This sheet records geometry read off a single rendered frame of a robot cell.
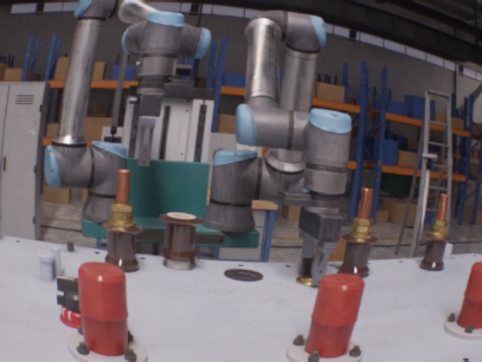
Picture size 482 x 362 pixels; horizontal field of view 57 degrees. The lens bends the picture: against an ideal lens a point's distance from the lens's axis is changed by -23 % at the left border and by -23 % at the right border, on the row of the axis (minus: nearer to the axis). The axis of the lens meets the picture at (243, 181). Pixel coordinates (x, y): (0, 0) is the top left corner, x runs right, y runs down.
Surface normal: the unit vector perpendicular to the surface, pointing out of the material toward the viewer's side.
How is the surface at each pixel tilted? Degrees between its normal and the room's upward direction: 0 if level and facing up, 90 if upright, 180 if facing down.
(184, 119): 90
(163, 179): 90
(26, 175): 90
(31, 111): 90
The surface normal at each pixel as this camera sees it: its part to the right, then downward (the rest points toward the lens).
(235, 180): 0.02, 0.12
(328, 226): 0.24, 0.14
